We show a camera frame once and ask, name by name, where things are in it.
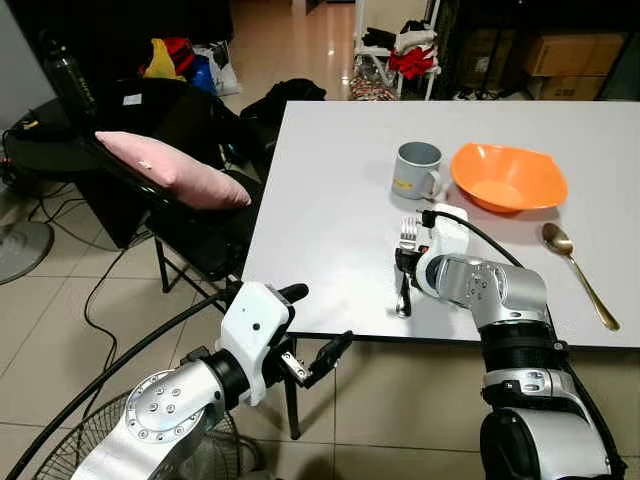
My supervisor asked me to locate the grey mug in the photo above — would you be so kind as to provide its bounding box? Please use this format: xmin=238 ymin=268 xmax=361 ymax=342
xmin=392 ymin=141 xmax=444 ymax=202

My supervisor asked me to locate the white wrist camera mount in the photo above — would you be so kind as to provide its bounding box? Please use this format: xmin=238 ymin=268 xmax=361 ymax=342
xmin=218 ymin=282 xmax=296 ymax=406
xmin=424 ymin=204 xmax=472 ymax=263

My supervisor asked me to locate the pink pillow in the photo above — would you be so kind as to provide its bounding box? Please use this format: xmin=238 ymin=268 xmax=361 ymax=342
xmin=95 ymin=131 xmax=252 ymax=210

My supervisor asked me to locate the black jacket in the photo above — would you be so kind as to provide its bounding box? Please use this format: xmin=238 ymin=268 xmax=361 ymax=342
xmin=240 ymin=78 xmax=327 ymax=129

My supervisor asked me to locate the yellow plush item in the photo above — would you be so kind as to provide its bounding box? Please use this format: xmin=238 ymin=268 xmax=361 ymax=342
xmin=140 ymin=38 xmax=188 ymax=81

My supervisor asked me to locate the black cabinet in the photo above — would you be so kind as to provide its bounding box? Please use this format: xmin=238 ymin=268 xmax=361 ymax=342
xmin=10 ymin=0 xmax=233 ymax=46

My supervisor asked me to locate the red bag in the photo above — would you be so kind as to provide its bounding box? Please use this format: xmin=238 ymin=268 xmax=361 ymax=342
xmin=163 ymin=37 xmax=196 ymax=71

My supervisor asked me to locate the silver metal fork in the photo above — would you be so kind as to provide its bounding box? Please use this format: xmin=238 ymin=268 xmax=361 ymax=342
xmin=396 ymin=217 xmax=420 ymax=320

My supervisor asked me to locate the red cloth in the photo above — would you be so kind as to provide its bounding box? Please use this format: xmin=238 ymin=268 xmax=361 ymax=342
xmin=388 ymin=45 xmax=437 ymax=80

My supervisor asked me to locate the black round side table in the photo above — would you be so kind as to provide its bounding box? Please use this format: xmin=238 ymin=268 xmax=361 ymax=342
xmin=0 ymin=98 xmax=101 ymax=181

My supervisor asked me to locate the white clothes rack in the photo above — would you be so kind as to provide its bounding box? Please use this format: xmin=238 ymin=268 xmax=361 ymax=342
xmin=352 ymin=0 xmax=442 ymax=101

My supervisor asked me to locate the black floor cable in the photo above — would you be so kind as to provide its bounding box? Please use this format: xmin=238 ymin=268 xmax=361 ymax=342
xmin=82 ymin=205 xmax=166 ymax=376

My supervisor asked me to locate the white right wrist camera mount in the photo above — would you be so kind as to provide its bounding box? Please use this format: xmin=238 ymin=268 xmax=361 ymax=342
xmin=424 ymin=204 xmax=472 ymax=263

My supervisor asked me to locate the gold metal spoon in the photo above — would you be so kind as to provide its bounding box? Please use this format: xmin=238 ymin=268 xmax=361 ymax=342
xmin=541 ymin=222 xmax=621 ymax=332

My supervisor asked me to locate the black folding chair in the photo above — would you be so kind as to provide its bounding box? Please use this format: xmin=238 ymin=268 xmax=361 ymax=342
xmin=80 ymin=78 xmax=271 ymax=301

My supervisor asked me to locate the orange plastic bowl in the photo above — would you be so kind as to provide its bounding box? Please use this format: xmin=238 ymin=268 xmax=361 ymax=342
xmin=450 ymin=143 xmax=569 ymax=215

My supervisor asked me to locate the round grey fan base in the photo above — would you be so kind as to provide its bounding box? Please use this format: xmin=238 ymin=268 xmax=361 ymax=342
xmin=0 ymin=220 xmax=54 ymax=286

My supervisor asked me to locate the black shelf unit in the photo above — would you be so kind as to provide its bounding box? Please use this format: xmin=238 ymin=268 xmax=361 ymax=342
xmin=437 ymin=0 xmax=640 ymax=101

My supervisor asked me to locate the blue bag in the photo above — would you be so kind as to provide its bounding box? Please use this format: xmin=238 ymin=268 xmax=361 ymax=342
xmin=188 ymin=55 xmax=216 ymax=93

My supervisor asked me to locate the large cardboard box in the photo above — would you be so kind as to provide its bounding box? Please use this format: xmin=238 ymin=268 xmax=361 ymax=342
xmin=525 ymin=35 xmax=601 ymax=78

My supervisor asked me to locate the black table leg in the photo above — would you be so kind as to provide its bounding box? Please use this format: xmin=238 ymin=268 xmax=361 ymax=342
xmin=284 ymin=340 xmax=302 ymax=441

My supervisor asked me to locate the small cardboard box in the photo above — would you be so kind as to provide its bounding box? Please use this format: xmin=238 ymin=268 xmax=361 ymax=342
xmin=540 ymin=75 xmax=606 ymax=101

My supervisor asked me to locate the white plastic bag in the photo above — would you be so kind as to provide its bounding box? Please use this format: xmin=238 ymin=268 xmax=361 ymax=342
xmin=205 ymin=40 xmax=242 ymax=97

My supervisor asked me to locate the floor fan wire cage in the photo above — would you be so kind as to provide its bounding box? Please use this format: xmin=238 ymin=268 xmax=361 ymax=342
xmin=30 ymin=392 xmax=263 ymax=480

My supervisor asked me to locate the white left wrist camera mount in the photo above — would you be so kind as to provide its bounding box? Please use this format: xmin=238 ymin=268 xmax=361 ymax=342
xmin=218 ymin=282 xmax=296 ymax=406

